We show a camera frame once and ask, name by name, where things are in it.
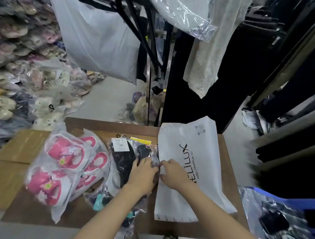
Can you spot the large white plastic bag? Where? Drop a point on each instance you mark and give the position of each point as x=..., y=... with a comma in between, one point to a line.
x=98, y=39

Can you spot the person's right forearm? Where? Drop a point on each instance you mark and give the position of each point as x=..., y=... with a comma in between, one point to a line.
x=214, y=216

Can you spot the person's right hand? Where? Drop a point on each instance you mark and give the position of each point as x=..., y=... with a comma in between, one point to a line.
x=174, y=173

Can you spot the person's left hand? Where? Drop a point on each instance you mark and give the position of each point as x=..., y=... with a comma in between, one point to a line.
x=142, y=176

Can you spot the bagged black socks bundle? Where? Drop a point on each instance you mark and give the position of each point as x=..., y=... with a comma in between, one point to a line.
x=98, y=199

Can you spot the clear wrapped grey garment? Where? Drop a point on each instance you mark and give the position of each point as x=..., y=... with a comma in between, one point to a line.
x=189, y=14

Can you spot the row of hanging dark trousers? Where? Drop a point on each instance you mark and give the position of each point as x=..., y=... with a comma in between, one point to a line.
x=290, y=73

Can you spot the speckled off-white shirt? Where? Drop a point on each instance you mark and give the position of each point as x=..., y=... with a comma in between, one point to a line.
x=211, y=61

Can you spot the person's left forearm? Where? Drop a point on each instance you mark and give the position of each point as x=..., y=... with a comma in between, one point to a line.
x=110, y=216

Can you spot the clear bag plaid garment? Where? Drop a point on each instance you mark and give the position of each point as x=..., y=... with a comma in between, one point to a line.
x=270, y=216

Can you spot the black socks packet white label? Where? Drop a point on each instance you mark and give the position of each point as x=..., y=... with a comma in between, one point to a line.
x=123, y=160

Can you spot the brown cardboard sheet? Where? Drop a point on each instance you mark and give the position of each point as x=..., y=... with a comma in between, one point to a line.
x=17, y=157

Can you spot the metal clothes rack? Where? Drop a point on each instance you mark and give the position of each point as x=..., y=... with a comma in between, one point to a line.
x=148, y=81

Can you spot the bundle of black hangers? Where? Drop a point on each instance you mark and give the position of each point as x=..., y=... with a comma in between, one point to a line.
x=137, y=27

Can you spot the pile of bagged slippers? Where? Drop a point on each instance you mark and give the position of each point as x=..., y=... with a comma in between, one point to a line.
x=24, y=49

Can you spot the blue plastic basket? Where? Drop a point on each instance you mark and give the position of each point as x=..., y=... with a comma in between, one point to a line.
x=302, y=204

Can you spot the rack of black trousers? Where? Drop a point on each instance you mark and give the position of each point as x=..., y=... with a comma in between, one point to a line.
x=236, y=81

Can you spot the pink sandals pack front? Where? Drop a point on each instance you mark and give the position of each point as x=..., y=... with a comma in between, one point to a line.
x=64, y=152

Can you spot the pink sandals pack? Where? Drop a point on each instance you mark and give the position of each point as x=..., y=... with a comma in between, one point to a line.
x=64, y=152
x=98, y=160

